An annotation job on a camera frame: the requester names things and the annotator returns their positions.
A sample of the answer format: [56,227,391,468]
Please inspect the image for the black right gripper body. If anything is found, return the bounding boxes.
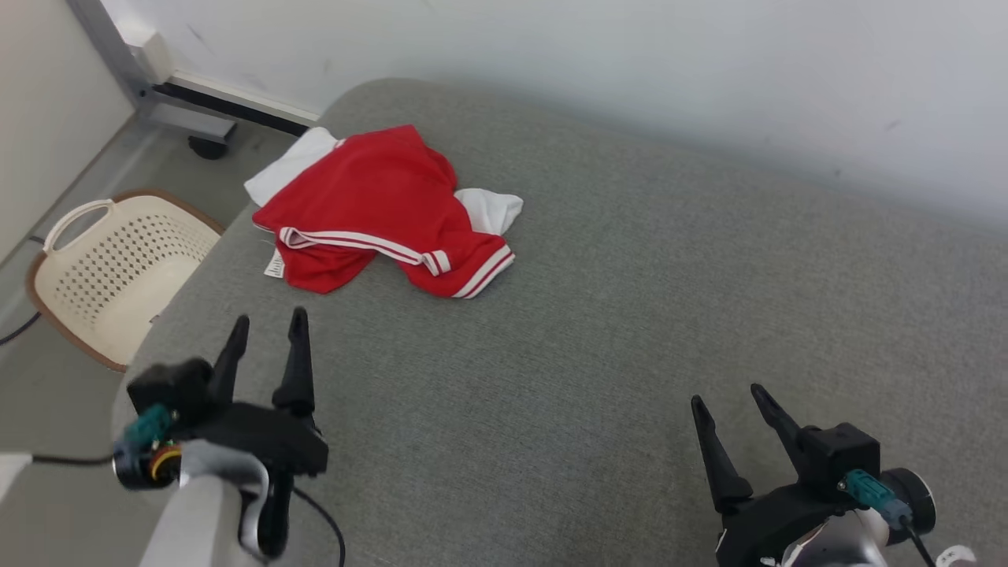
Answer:
[715,483,848,567]

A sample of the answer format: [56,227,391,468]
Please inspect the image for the teal plug left camera cable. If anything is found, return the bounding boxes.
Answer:
[31,404,176,467]

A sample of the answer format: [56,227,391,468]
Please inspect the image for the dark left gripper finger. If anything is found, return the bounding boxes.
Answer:
[209,315,251,407]
[272,307,317,419]

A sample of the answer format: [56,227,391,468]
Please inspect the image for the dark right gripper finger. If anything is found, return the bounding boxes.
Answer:
[750,384,805,478]
[691,395,754,513]

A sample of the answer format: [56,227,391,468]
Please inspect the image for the teal plug camera cable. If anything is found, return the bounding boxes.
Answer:
[839,469,938,567]
[31,404,176,467]

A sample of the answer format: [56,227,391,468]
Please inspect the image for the white black wall baseboard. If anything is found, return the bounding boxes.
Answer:
[169,71,320,137]

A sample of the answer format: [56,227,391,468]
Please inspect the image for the cream perforated laundry basket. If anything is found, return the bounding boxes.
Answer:
[25,189,225,373]

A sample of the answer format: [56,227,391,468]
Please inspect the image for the teal plug right camera cable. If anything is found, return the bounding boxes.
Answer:
[839,469,938,567]

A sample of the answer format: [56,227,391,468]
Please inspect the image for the black floor cable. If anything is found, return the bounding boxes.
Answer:
[0,311,42,347]

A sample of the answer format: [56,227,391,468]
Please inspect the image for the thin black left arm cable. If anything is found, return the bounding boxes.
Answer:
[291,484,347,567]

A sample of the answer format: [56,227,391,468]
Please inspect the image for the red shirt white sleeves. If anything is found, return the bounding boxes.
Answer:
[244,124,524,300]

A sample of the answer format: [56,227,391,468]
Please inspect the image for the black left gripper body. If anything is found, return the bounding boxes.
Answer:
[169,402,331,476]

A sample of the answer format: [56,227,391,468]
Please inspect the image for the grey metal wheeled stand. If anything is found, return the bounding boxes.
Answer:
[67,0,237,161]

